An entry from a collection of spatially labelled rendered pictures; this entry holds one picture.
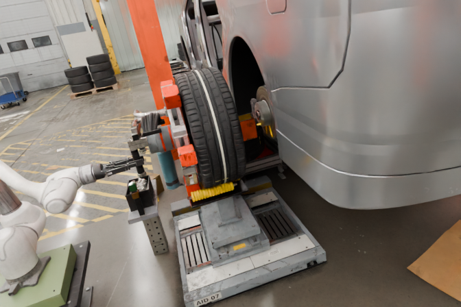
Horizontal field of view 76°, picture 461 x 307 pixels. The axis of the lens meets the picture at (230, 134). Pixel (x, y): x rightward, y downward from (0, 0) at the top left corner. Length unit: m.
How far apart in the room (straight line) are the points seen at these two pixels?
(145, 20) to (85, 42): 10.71
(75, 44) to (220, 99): 11.50
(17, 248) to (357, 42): 1.67
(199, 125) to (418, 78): 0.89
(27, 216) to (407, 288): 1.99
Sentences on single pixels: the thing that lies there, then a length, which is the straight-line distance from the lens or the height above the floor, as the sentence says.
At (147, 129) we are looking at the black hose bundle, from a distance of 1.46.
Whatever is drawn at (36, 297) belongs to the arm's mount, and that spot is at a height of 0.37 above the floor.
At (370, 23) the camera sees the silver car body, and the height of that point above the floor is 1.34.
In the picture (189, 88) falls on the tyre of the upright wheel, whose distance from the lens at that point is 1.46.
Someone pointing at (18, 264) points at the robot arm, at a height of 0.51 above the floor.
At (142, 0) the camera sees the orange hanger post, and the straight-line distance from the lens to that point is 2.04.
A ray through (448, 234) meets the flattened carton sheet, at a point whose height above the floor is 0.01.
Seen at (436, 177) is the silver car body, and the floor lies 0.88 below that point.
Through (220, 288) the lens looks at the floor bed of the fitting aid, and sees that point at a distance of 1.79.
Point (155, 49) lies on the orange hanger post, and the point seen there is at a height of 1.30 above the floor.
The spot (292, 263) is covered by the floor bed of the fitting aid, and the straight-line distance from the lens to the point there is 1.85.
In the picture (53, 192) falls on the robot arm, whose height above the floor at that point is 0.87.
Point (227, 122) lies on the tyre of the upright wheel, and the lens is 1.39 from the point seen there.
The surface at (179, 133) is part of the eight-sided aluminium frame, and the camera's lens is 1.41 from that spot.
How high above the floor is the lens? 1.40
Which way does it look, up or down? 21 degrees down
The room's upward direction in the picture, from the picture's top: 11 degrees counter-clockwise
